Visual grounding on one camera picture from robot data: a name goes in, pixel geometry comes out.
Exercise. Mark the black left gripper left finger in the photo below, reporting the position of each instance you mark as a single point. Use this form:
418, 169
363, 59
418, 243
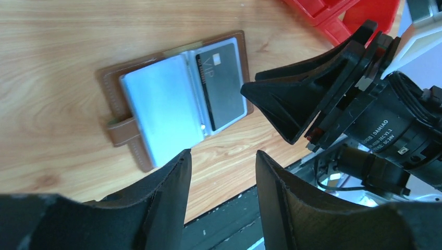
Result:
148, 214

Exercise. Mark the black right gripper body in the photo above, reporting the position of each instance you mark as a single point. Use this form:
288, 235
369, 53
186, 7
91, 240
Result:
386, 112

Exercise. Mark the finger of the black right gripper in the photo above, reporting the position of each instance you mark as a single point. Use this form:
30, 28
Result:
310, 58
290, 106

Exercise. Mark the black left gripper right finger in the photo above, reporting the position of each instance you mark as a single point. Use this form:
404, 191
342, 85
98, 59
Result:
297, 215

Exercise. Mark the brown leather card holder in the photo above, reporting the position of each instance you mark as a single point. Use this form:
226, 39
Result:
157, 101

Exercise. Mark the red plastic bin near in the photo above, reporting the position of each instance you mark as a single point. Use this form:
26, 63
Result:
336, 20

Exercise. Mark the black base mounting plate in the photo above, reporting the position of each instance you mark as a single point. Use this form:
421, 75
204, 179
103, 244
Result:
235, 224

